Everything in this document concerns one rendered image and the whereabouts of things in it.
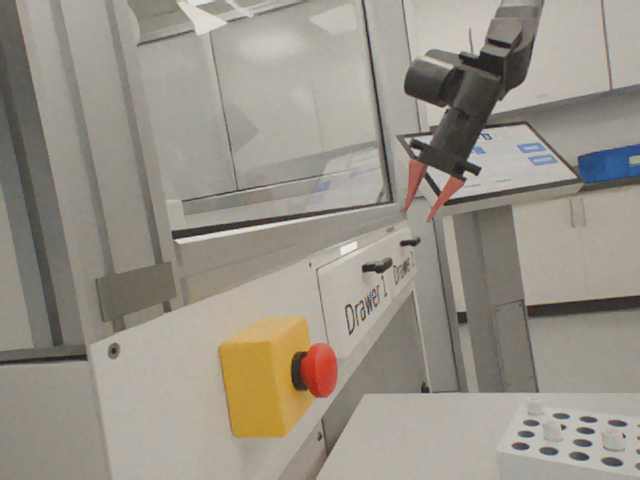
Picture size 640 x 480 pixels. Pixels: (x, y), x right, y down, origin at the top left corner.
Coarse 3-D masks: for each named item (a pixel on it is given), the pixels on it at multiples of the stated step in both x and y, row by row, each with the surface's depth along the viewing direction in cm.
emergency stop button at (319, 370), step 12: (312, 348) 35; (324, 348) 35; (312, 360) 34; (324, 360) 34; (336, 360) 36; (312, 372) 34; (324, 372) 34; (336, 372) 36; (312, 384) 34; (324, 384) 34; (336, 384) 36; (324, 396) 34
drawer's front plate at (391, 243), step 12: (408, 228) 109; (384, 240) 84; (396, 240) 93; (384, 252) 84; (396, 252) 92; (408, 252) 104; (396, 264) 90; (396, 276) 89; (408, 276) 100; (396, 288) 87
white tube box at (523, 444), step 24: (552, 408) 40; (528, 432) 38; (576, 432) 36; (600, 432) 36; (624, 432) 35; (504, 456) 35; (528, 456) 34; (552, 456) 34; (576, 456) 34; (600, 456) 33; (624, 456) 33
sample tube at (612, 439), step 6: (606, 432) 34; (612, 432) 34; (618, 432) 33; (606, 438) 33; (612, 438) 33; (618, 438) 33; (606, 444) 34; (612, 444) 33; (618, 444) 33; (606, 450) 34; (612, 450) 33; (618, 450) 33
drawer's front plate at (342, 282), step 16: (352, 256) 64; (368, 256) 71; (320, 272) 55; (336, 272) 56; (352, 272) 62; (368, 272) 70; (384, 272) 80; (320, 288) 55; (336, 288) 55; (352, 288) 61; (368, 288) 69; (336, 304) 55; (352, 304) 60; (384, 304) 77; (336, 320) 55; (352, 320) 59; (368, 320) 66; (336, 336) 55; (352, 336) 59; (336, 352) 55
